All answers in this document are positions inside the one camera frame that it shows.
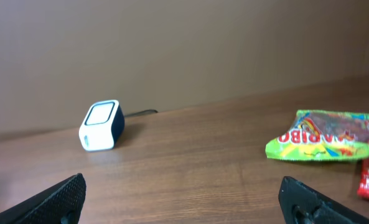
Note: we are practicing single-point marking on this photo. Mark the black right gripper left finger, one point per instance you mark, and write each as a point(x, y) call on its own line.
point(60, 203)

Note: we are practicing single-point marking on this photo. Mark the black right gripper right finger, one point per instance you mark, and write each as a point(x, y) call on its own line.
point(301, 204)

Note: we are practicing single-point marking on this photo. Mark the Haribo gummy candy bag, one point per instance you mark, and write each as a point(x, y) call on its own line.
point(318, 135)

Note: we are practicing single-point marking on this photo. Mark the white barcode scanner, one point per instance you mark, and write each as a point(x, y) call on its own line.
point(103, 125)

